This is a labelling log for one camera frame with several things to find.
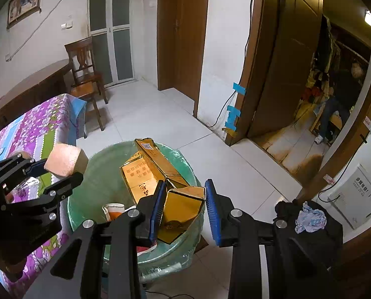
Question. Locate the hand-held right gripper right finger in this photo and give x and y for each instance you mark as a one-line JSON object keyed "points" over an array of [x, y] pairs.
{"points": [[212, 211]]}

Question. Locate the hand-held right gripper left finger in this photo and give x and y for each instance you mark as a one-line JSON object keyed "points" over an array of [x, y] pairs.
{"points": [[159, 205]]}

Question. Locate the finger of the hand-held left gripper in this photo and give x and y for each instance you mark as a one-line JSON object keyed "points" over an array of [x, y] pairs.
{"points": [[70, 182], [37, 167]]}

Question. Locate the brown sponge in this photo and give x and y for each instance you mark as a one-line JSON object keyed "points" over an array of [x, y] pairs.
{"points": [[65, 160]]}

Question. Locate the gold cardboard box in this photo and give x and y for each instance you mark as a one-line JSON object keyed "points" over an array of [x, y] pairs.
{"points": [[180, 211]]}

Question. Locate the green lined trash bin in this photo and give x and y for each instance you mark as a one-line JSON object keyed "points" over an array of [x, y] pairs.
{"points": [[104, 174]]}

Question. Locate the gold box with red print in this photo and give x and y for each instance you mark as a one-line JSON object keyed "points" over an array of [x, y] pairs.
{"points": [[138, 177]]}

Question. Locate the small white cap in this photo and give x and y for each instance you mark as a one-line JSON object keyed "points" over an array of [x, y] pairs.
{"points": [[2, 152]]}

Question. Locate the white paper cup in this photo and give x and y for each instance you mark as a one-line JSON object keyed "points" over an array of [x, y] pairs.
{"points": [[113, 208]]}

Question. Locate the purple striped floral tablecloth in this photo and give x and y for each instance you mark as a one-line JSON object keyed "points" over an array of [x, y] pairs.
{"points": [[32, 121]]}

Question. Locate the long gold carton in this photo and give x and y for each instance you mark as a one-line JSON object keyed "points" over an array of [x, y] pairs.
{"points": [[160, 158]]}

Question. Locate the dark wooden table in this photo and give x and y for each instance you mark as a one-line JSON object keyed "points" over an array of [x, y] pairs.
{"points": [[32, 87]]}

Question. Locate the blue tape strip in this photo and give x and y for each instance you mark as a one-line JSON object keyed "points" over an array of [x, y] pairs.
{"points": [[239, 88], [230, 127], [233, 113]]}

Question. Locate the crumpled white blue cloth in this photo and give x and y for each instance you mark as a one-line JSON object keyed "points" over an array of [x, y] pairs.
{"points": [[310, 219]]}

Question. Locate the black cloth bundle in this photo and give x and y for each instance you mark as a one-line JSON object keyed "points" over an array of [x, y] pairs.
{"points": [[316, 246]]}

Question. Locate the wooden stool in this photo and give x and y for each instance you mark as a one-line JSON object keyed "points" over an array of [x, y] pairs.
{"points": [[333, 120]]}

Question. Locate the frosted glass door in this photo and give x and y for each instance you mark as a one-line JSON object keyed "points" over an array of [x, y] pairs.
{"points": [[110, 31]]}

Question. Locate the pile of colourful clothes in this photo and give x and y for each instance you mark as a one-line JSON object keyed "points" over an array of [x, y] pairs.
{"points": [[316, 92]]}

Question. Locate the open brown wooden door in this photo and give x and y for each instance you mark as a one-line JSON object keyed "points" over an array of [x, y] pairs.
{"points": [[291, 56]]}

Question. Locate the hanging dark clothes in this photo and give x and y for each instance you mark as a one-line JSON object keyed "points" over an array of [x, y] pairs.
{"points": [[327, 43]]}

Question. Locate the white wall box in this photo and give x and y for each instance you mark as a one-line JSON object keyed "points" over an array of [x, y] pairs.
{"points": [[355, 196]]}

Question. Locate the white wall switch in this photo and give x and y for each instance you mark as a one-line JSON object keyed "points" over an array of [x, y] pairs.
{"points": [[67, 25]]}

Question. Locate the framed wall picture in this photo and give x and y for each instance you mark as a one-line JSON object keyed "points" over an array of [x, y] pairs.
{"points": [[23, 4]]}

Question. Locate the wall lamp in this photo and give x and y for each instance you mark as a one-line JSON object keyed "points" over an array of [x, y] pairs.
{"points": [[369, 18]]}

